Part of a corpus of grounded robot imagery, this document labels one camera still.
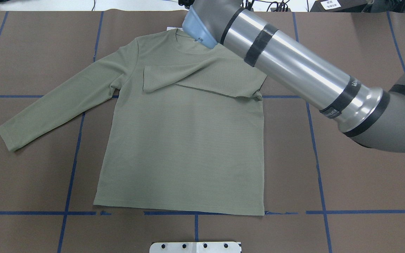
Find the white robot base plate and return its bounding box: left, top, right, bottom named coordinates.
left=149, top=241, right=242, bottom=253

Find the dark box with white label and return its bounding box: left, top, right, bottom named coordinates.
left=309, top=0, right=373, bottom=13

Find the white paper hang tag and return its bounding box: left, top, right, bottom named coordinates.
left=167, top=27, right=183, bottom=32

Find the olive green long-sleeve shirt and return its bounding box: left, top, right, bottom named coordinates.
left=0, top=29, right=266, bottom=216

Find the black cables bundle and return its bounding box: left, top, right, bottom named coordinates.
left=241, top=0, right=291, bottom=12

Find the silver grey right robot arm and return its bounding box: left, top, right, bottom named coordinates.
left=182, top=0, right=405, bottom=153

